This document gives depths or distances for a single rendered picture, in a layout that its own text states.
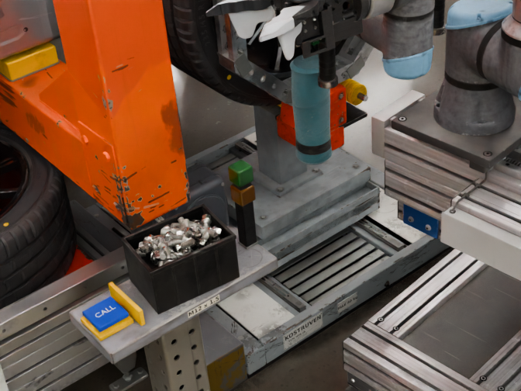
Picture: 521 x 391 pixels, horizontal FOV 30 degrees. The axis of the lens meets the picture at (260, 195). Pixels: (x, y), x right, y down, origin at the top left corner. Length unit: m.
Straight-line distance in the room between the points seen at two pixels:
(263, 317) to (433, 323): 0.47
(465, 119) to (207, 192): 0.85
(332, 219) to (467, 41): 1.08
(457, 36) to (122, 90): 0.66
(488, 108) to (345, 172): 1.01
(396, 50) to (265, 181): 1.30
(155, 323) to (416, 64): 0.83
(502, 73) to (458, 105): 0.15
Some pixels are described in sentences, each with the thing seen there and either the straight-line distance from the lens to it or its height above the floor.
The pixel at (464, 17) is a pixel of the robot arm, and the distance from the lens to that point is 1.74.
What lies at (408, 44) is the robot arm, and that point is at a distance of 1.47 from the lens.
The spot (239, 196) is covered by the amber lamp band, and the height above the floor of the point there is 0.60.
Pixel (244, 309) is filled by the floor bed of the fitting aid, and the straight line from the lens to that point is 2.56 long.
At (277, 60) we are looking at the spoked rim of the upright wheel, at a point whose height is 0.65.
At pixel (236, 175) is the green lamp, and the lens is 2.03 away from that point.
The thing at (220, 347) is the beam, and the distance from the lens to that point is 2.39.
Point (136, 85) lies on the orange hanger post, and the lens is 1.98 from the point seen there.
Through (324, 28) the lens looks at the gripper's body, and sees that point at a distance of 1.35.
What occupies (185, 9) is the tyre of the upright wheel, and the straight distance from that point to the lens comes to 2.21.
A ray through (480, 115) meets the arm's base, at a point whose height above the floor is 0.85.
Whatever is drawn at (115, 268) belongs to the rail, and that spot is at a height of 0.38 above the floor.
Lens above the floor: 1.80
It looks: 36 degrees down
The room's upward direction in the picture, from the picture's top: 5 degrees counter-clockwise
